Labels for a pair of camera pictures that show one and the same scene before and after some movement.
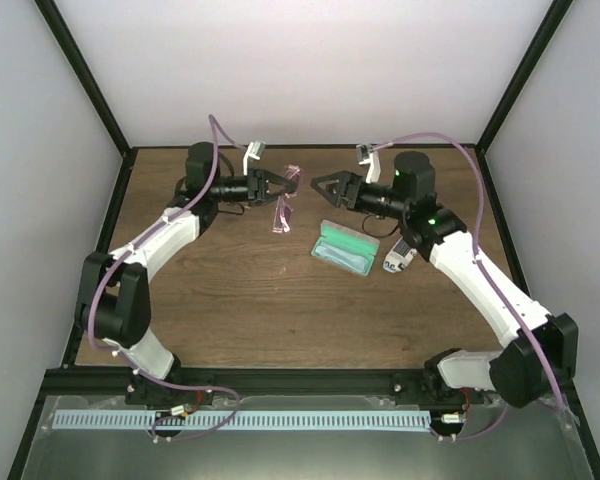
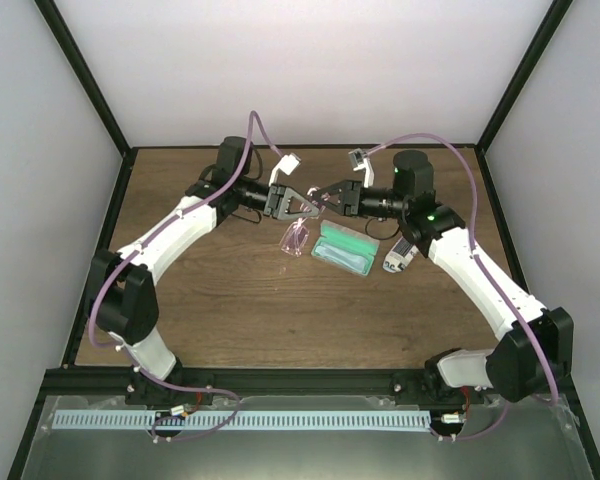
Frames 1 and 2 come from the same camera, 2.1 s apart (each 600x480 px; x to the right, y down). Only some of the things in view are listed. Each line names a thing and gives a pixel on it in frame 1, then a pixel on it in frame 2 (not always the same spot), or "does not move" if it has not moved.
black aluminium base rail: [263, 383] does not move
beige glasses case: [398, 256] does not move
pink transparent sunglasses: [283, 212] to [296, 236]
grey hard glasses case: [346, 247] does not move
